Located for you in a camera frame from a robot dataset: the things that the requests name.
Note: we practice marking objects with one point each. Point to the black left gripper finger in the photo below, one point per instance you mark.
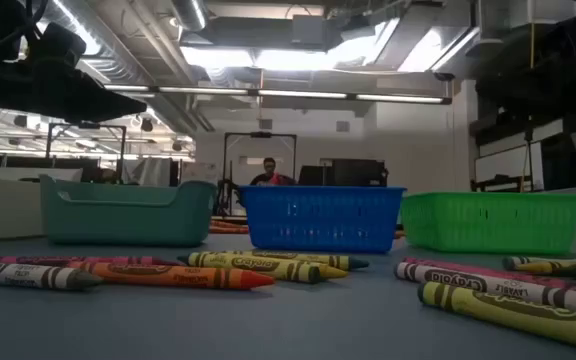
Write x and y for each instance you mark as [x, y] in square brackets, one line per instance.
[118, 105]

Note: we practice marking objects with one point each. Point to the orange crayon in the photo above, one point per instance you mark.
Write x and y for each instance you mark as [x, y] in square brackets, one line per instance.
[399, 234]
[228, 230]
[168, 276]
[228, 223]

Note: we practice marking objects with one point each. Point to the yellow-green crayon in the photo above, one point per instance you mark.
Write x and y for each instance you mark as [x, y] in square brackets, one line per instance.
[513, 261]
[343, 261]
[518, 312]
[548, 268]
[258, 265]

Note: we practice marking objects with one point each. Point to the pink crayon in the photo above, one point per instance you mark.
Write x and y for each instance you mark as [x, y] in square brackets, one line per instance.
[558, 283]
[43, 260]

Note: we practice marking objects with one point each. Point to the grey cover sheet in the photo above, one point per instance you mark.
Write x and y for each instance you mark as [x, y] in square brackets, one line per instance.
[148, 172]

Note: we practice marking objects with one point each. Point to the teal plastic bin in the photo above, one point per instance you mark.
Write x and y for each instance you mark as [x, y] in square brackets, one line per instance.
[128, 225]

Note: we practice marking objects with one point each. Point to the person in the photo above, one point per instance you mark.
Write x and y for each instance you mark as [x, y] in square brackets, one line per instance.
[269, 172]

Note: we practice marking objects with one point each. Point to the grey crayon white wrapper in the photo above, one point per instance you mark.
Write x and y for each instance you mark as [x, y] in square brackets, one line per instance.
[468, 282]
[18, 275]

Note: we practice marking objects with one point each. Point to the blue slotted plastic basket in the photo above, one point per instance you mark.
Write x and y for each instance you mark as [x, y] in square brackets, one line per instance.
[318, 220]

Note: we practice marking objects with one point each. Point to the yellow crayon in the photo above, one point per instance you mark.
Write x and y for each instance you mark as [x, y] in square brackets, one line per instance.
[333, 272]

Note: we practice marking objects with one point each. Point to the whiteboard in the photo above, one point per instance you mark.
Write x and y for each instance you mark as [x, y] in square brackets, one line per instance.
[505, 162]

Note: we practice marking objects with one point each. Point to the green slotted plastic basket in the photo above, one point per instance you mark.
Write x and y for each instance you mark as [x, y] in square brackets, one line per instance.
[493, 225]

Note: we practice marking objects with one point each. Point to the black metal frame stand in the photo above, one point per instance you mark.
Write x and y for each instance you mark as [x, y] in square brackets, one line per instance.
[88, 126]
[260, 135]

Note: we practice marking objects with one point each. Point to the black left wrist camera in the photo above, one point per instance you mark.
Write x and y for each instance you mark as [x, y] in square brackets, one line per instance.
[60, 45]

